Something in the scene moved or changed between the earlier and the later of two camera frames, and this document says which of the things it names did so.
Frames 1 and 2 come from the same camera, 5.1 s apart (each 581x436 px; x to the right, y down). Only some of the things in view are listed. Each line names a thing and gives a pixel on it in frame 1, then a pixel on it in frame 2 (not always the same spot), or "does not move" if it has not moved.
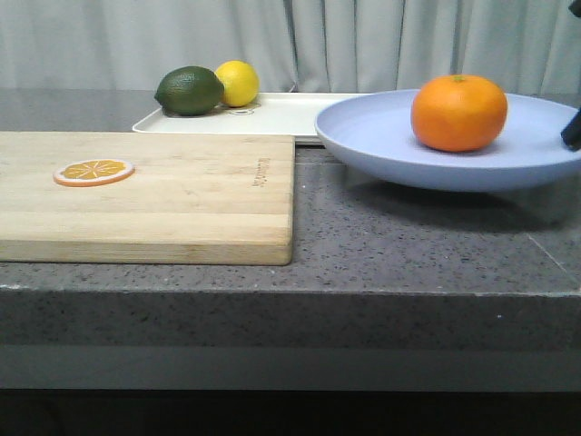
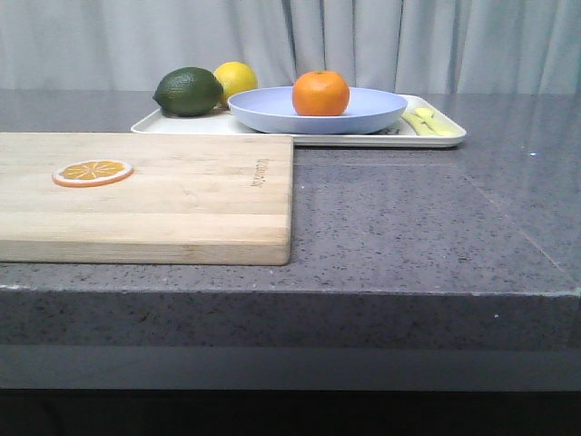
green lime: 190,91 does not move
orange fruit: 458,113 -> 320,94
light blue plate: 376,137 -> 274,110
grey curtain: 527,46 does not move
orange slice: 93,172 does not move
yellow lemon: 240,81 does not move
